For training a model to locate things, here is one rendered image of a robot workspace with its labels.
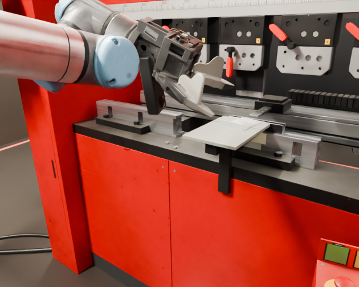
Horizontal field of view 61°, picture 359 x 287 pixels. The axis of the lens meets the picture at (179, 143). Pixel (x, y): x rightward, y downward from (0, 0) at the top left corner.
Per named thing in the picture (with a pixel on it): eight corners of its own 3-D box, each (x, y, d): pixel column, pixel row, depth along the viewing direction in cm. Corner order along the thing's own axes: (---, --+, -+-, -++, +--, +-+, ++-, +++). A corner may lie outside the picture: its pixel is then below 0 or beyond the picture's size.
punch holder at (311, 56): (275, 72, 94) (281, 14, 88) (284, 69, 101) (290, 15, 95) (327, 76, 86) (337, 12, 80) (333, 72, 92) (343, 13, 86)
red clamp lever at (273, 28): (270, 22, 87) (294, 45, 85) (276, 22, 90) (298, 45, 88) (266, 27, 88) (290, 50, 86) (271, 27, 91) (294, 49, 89)
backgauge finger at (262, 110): (237, 118, 115) (239, 105, 114) (264, 104, 135) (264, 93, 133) (268, 123, 109) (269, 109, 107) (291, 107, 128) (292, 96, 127)
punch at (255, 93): (235, 95, 109) (236, 68, 105) (237, 94, 110) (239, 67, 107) (261, 98, 103) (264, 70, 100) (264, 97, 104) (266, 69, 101)
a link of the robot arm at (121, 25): (100, 55, 56) (122, 46, 63) (120, 67, 56) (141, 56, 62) (108, 16, 52) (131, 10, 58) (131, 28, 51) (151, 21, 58)
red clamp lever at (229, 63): (224, 77, 100) (225, 46, 97) (230, 76, 104) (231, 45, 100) (229, 78, 99) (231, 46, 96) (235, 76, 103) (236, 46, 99)
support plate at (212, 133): (182, 138, 94) (182, 135, 93) (223, 118, 113) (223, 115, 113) (235, 150, 84) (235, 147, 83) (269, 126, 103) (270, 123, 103)
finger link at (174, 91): (178, 97, 49) (154, 68, 54) (175, 104, 50) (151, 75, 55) (200, 97, 52) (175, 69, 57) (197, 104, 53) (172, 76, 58)
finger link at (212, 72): (244, 66, 59) (202, 55, 55) (231, 92, 62) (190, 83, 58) (239, 59, 61) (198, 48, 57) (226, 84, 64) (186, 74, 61)
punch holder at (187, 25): (172, 65, 116) (171, 18, 110) (185, 62, 123) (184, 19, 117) (205, 67, 108) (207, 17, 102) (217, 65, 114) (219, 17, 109)
